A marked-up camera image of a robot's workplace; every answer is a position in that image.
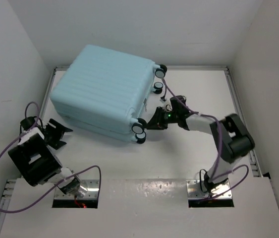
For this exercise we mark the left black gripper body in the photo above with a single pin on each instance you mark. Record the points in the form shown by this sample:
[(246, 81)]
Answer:
[(52, 133)]

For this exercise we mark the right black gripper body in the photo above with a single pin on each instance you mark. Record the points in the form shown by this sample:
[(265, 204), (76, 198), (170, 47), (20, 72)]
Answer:
[(170, 117)]

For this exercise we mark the light blue suitcase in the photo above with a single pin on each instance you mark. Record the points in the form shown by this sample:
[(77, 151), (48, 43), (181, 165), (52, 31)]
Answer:
[(104, 91)]

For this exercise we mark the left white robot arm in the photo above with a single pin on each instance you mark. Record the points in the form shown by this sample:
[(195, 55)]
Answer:
[(35, 158)]

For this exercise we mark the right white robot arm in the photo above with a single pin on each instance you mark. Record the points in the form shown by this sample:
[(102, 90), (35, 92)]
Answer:
[(231, 137)]

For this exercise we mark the suitcase wheel far left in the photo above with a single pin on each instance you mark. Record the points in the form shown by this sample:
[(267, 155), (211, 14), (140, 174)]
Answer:
[(139, 127)]

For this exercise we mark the suitcase wheel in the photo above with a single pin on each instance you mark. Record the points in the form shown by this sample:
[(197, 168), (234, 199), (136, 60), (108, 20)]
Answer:
[(140, 138), (161, 71), (158, 87), (139, 127)]

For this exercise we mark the suitcase wheel front left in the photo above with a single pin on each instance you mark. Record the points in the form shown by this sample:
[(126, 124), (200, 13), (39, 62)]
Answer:
[(158, 87)]

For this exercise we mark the suitcase wheel front right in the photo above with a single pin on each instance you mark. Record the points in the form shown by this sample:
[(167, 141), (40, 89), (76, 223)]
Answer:
[(161, 71)]

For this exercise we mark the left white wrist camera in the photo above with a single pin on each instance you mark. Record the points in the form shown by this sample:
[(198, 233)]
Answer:
[(24, 129)]

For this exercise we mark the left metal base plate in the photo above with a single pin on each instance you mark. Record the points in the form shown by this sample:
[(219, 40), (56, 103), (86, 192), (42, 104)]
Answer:
[(88, 190)]

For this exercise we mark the metal base plate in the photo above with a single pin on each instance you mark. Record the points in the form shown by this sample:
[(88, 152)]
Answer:
[(88, 190), (196, 190)]

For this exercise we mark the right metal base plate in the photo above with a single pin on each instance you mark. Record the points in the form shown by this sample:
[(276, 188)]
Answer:
[(196, 190)]

